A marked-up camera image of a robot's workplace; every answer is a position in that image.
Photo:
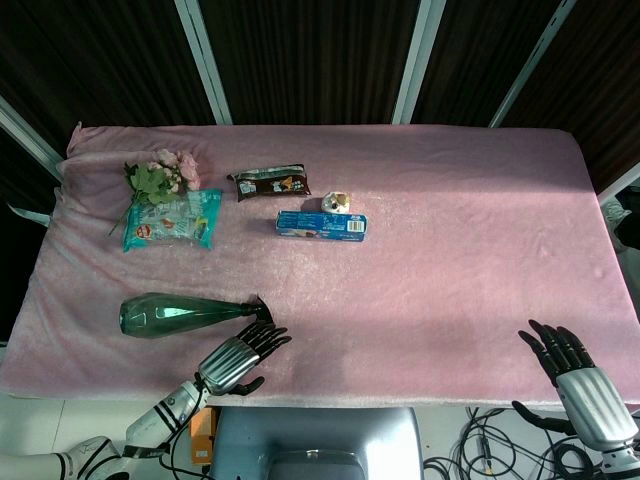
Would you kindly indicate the brown snack wrapper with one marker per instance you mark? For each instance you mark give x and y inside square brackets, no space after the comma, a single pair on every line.
[270,182]

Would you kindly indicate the green spray bottle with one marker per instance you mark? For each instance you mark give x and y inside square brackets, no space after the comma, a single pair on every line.
[185,313]

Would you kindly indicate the grey robot torso base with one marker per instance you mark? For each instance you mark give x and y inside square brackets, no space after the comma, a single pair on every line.
[315,445]

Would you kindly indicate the pink plush table cloth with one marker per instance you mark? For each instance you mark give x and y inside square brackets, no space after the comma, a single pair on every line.
[320,260]

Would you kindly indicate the orange box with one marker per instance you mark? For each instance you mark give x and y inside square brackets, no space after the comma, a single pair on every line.
[201,440]

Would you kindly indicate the blue toothpaste box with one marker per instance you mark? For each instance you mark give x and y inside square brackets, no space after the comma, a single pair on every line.
[320,226]

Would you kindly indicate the teal snack bag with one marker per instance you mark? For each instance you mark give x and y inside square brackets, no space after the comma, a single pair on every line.
[172,221]

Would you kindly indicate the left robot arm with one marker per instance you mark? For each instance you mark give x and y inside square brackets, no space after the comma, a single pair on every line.
[135,435]

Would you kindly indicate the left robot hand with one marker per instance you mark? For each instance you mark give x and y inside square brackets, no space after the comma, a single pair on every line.
[230,361]

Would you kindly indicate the pink flower bouquet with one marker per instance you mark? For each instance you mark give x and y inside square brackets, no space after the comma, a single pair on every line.
[162,180]

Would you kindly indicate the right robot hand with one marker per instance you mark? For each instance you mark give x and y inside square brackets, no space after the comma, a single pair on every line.
[585,395]

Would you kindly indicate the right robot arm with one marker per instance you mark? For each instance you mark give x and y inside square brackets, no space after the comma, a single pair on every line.
[620,462]

